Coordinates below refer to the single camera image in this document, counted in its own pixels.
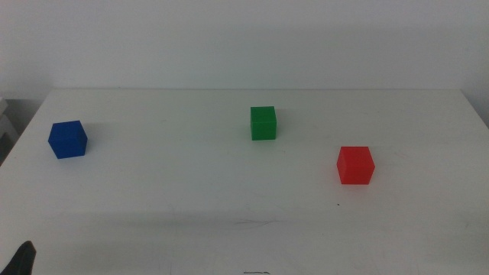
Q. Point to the blue cube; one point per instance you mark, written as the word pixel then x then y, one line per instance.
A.
pixel 68 140

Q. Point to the green cube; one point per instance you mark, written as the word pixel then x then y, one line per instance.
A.
pixel 263 124

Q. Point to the red cube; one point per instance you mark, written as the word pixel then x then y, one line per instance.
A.
pixel 355 166

